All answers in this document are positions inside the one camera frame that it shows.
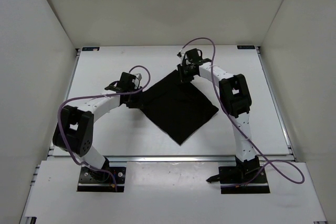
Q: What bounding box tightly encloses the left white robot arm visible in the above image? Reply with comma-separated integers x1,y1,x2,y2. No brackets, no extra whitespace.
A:
52,72,143,185

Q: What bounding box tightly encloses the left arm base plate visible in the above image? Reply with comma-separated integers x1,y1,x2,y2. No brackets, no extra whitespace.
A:
77,167,127,193

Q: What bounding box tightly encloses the blue corner label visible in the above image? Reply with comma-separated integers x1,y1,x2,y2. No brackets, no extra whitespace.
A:
237,45,255,50
81,47,100,51

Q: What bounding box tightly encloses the right blue corner label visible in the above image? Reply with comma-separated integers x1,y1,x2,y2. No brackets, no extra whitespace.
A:
237,45,255,50

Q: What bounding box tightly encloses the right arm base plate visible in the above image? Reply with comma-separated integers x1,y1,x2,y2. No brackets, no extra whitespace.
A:
218,166,270,195

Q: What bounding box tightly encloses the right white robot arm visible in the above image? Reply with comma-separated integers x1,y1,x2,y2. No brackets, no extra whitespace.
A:
177,48,260,184

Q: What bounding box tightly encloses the black skirt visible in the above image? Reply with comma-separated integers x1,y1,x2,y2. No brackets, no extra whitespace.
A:
141,70,219,145

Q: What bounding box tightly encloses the left blue corner label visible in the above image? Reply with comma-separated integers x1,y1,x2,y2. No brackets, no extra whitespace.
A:
81,47,100,51

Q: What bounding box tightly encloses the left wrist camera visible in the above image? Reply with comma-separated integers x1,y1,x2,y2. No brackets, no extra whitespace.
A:
132,73,142,86

